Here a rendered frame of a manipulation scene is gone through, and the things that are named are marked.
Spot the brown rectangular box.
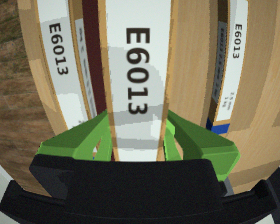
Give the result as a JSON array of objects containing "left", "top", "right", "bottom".
[{"left": 34, "top": 0, "right": 97, "bottom": 130}]

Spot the long tan cardboard box with blue bands and white label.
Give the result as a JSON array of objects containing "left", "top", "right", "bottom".
[{"left": 98, "top": 0, "right": 178, "bottom": 161}]

